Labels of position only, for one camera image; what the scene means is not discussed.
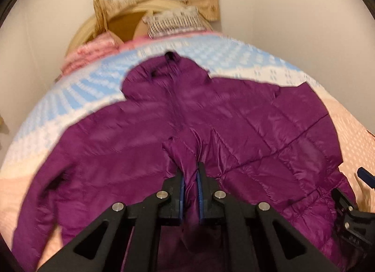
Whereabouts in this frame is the pink folded quilt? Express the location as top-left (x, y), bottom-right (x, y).
top-left (61, 32), bottom-right (123, 76)

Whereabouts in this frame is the polka dot bed cover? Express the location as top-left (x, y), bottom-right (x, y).
top-left (1, 33), bottom-right (374, 245)

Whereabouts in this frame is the striped patterned pillow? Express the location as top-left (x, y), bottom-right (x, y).
top-left (142, 6), bottom-right (208, 38)

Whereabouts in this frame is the purple puffer jacket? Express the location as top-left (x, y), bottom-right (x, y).
top-left (12, 52), bottom-right (353, 271)

